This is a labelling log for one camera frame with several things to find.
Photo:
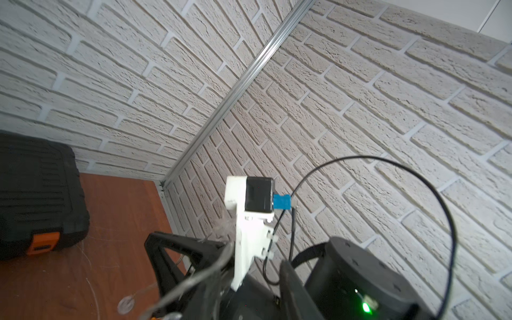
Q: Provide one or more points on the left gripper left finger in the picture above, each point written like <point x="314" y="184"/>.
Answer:
<point x="203" y="301"/>

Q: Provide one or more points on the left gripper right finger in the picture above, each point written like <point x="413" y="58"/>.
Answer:
<point x="295" y="300"/>

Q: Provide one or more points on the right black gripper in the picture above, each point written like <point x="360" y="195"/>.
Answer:
<point x="180" y="263"/>

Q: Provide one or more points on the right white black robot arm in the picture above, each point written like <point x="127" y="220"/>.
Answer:
<point x="332" y="280"/>

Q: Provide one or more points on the black plastic tool case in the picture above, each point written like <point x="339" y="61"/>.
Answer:
<point x="43" y="205"/>

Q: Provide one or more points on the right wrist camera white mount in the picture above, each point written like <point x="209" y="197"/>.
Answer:
<point x="253" y="201"/>

